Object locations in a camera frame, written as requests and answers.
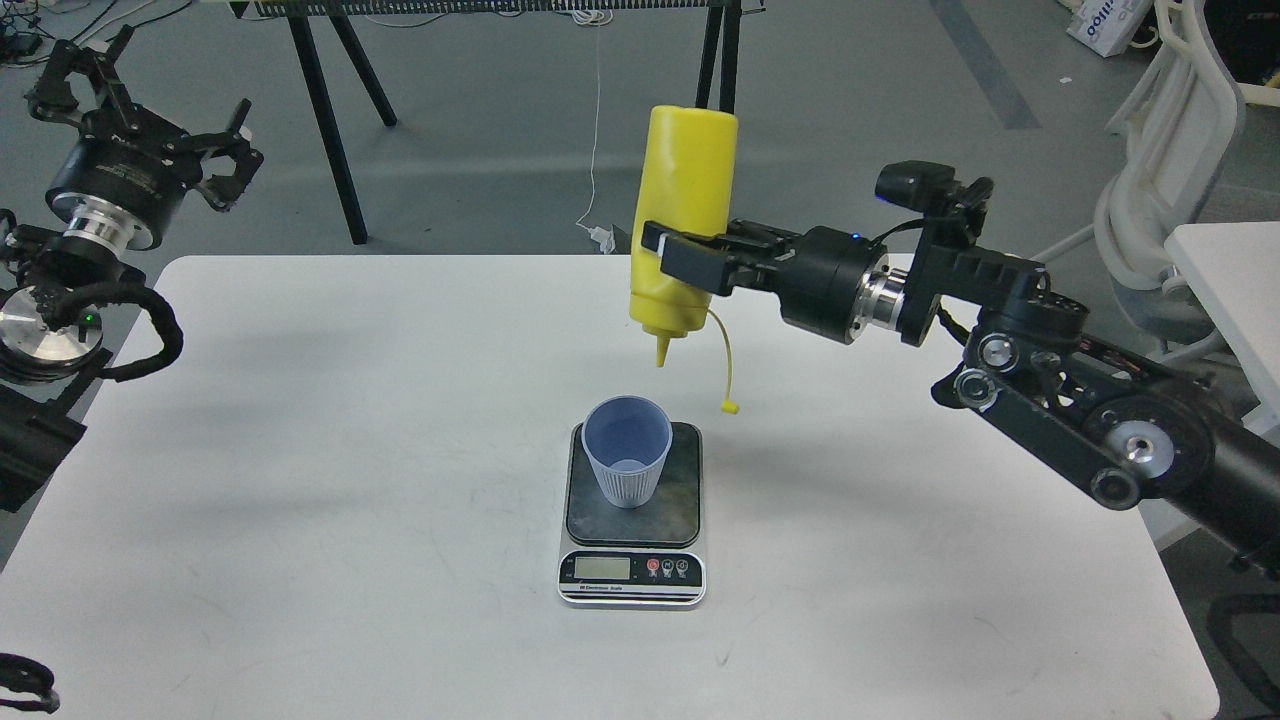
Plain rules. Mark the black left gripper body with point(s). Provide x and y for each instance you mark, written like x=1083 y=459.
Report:
x=133 y=174

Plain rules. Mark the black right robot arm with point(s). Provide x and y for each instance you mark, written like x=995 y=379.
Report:
x=1120 y=427

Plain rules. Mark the yellow squeeze bottle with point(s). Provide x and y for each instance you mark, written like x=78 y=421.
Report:
x=686 y=184

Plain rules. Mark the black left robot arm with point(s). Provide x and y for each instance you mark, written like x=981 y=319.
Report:
x=51 y=331

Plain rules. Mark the blue plastic cup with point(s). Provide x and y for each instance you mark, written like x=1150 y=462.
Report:
x=627 y=440

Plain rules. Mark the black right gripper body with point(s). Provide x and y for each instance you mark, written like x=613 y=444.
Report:
x=820 y=277

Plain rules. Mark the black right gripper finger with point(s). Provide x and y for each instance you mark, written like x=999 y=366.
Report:
x=667 y=242
x=700 y=266

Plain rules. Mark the black trestle table frame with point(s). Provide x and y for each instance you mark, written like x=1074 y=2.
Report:
x=430 y=114

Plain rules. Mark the white office chair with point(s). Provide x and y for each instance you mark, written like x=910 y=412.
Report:
x=1178 y=125

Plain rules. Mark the digital kitchen scale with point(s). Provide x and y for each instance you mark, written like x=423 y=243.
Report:
x=646 y=558

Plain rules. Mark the white printed bag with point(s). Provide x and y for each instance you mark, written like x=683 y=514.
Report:
x=1106 y=27

